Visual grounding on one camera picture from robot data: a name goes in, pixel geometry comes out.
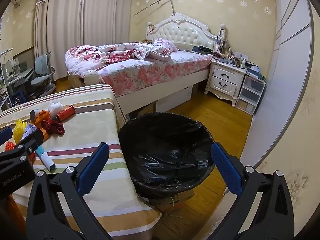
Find beige curtains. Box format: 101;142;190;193
34;0;134;79

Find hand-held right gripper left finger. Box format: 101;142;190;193
26;142;118;240

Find paper cup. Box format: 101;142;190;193
29;109;42;123

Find orange cloth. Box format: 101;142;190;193
5;192;28;230

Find yellow mesh net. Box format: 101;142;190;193
13;119;28;142

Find white carved nightstand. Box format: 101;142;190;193
204;59;248;107

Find white crumpled paper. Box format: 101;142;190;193
21;124;38;140

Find floral quilt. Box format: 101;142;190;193
65;37;178;85

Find white tissue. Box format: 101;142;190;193
48;101;64;118

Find white under-bed storage box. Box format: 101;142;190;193
155;85;193;112

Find white bed with tufted headboard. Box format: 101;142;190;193
65;14;225;115

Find white wardrobe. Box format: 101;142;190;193
240;0;314;173

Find orange paper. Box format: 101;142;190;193
34;110;50;130

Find black-lined waste bin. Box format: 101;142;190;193
117;112;216;200

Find dark clothes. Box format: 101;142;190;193
191;45;215;55

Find translucent plastic drawer unit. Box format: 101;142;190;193
235;74;266;116

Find metal canopy rod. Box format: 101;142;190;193
134;0;175;17

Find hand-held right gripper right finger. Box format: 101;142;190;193
210;142;295;240

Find striped tablecloth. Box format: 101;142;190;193
0;84;163;240

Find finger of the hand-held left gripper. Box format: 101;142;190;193
0;129;45;165
0;127;13;147

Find nightstand clutter of bottles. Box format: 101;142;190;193
212;47;250;68

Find grey swivel chair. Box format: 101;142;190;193
30;52;57;98

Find floral bed sheet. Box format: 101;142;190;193
96;49;215;97

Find red crushed can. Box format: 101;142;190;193
57;105;76;122

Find dark red crumpled paper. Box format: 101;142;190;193
41;120;66;136

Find grey study desk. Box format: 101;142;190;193
0;47;35;105

